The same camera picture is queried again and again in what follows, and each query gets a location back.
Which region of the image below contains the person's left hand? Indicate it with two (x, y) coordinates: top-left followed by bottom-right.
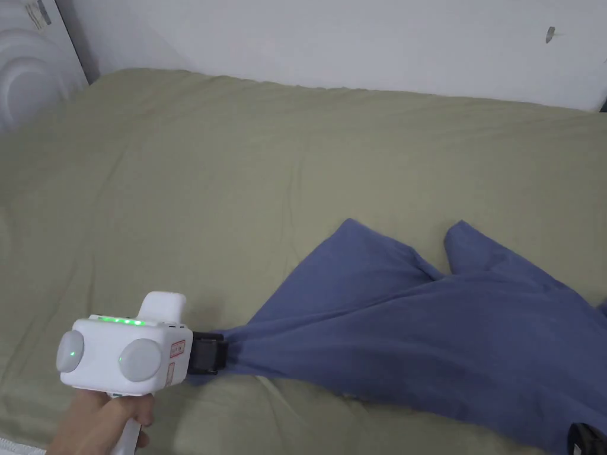
(44, 388), (155, 455)

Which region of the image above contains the white washing machine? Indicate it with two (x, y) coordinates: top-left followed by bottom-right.
(0, 0), (91, 134)

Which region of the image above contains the bed with pale green sheet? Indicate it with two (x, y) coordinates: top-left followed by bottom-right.
(0, 68), (607, 455)

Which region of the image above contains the dark blue shirt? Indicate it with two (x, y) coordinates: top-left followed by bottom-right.
(208, 217), (607, 455)

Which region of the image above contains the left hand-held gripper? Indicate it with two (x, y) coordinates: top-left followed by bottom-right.
(55, 291), (230, 455)

